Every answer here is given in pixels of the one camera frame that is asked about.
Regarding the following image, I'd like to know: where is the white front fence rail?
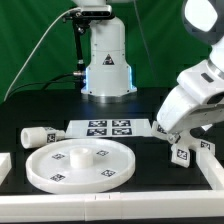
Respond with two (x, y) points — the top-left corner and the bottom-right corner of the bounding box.
(0, 190), (224, 223)

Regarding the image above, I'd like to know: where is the white round table top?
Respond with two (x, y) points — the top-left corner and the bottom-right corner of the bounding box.
(26, 139), (135, 194)

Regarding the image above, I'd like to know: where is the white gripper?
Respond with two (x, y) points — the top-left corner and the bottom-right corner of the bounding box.
(157, 60), (224, 144)

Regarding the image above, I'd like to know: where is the white fiducial marker sheet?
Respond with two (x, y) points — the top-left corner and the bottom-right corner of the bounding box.
(65, 119), (151, 138)

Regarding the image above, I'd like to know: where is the white left fence rail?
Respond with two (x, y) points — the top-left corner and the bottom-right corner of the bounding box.
(0, 153), (12, 185)

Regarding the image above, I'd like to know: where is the white right fence rail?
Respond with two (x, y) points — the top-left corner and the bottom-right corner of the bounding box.
(196, 148), (224, 190)

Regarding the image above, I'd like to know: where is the white fence rail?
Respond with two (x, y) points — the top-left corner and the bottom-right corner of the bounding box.
(196, 148), (224, 190)
(0, 153), (12, 185)
(0, 190), (224, 223)

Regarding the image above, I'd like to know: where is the black base cable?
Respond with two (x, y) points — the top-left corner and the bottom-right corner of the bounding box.
(6, 71), (88, 98)

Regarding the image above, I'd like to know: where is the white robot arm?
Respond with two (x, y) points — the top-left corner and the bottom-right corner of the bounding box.
(72, 0), (224, 140)

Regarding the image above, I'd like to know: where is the white cross-shaped table base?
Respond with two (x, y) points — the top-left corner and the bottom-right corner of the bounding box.
(151, 121), (215, 168)

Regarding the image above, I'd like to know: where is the white camera cable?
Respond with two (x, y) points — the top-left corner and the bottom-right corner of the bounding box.
(2, 7), (82, 103)

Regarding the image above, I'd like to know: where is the black camera on stand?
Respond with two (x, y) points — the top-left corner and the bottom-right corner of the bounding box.
(62, 5), (115, 73)

